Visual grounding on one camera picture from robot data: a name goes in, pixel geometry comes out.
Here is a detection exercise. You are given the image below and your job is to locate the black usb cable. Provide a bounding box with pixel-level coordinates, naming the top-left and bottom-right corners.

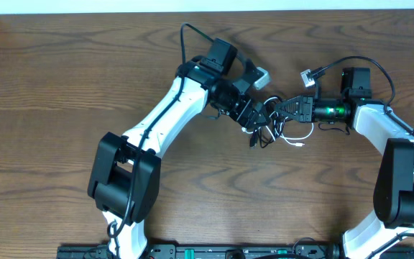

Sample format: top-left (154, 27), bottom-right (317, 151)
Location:
top-left (249, 95), bottom-right (287, 149)

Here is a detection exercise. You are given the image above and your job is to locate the white usb cable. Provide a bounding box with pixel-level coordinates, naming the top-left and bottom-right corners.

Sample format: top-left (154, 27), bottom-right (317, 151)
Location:
top-left (241, 96), bottom-right (315, 147)

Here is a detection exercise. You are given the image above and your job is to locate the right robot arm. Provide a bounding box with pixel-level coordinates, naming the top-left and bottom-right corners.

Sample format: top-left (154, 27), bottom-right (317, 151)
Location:
top-left (275, 68), bottom-right (414, 258)

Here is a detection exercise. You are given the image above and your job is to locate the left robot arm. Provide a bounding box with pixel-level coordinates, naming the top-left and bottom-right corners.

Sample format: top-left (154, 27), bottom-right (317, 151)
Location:
top-left (88, 38), bottom-right (270, 258)

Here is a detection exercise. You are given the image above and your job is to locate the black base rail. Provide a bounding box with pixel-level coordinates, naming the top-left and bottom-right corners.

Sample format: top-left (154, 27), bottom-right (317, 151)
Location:
top-left (56, 240), bottom-right (414, 259)

